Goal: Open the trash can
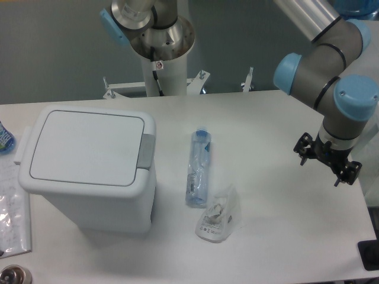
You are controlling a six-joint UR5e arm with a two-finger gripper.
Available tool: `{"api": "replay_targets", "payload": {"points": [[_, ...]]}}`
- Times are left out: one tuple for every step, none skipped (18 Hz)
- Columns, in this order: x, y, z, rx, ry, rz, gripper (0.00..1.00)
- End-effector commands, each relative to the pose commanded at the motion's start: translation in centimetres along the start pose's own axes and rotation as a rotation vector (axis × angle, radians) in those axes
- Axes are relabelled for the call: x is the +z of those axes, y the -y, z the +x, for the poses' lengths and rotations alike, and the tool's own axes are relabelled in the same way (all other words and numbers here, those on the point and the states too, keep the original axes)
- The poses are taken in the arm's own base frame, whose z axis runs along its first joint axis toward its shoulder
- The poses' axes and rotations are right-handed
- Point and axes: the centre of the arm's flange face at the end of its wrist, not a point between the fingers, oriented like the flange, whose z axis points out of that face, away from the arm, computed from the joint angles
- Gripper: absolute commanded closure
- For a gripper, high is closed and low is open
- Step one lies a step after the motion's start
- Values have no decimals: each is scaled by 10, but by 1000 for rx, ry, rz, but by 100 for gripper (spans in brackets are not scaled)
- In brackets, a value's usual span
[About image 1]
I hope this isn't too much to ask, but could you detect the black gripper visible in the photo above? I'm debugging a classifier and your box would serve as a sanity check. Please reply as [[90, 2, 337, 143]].
[[293, 133, 362, 187]]

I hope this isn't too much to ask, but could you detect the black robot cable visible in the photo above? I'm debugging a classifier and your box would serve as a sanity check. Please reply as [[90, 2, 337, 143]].
[[149, 47, 165, 97]]

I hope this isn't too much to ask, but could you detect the white trash can lid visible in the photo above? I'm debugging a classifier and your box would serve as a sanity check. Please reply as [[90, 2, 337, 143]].
[[29, 109, 144, 186]]

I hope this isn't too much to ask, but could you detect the white pedestal base bracket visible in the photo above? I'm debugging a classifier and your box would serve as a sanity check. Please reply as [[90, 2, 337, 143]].
[[102, 67, 255, 99]]

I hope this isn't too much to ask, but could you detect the white plastic trash can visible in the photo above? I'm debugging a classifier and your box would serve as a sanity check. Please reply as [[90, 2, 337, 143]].
[[18, 105, 156, 234]]

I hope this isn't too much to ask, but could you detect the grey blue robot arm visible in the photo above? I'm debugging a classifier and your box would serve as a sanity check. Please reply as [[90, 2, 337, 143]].
[[99, 1, 378, 185]]

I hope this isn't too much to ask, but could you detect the grey trash can push button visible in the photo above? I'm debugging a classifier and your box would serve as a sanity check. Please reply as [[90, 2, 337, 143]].
[[137, 134, 156, 170]]

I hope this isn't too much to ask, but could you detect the crumpled clear plastic bag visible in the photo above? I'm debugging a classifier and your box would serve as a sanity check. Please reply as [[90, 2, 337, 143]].
[[195, 185, 244, 243]]

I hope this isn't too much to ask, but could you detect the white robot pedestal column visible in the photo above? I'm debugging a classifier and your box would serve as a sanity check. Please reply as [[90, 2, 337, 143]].
[[140, 55, 187, 97]]

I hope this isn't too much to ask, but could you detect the blue water jug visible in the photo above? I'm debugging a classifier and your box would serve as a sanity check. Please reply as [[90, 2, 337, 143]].
[[334, 0, 378, 19]]

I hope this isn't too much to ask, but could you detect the round metal object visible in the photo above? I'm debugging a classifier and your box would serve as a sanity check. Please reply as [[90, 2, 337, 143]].
[[1, 264, 33, 284]]

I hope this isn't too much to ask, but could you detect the blue green bottle at edge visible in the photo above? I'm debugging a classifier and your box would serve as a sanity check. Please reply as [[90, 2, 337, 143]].
[[0, 122, 16, 156]]

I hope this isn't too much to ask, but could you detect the paper sheet in plastic sleeve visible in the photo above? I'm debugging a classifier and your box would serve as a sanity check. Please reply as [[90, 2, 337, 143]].
[[1, 157, 32, 258]]

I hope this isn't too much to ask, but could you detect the clear plastic water bottle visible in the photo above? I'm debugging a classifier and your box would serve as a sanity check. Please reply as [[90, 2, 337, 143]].
[[185, 127, 211, 208]]

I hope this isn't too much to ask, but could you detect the black device at edge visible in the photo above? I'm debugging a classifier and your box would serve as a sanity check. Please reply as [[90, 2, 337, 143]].
[[358, 240, 378, 271]]

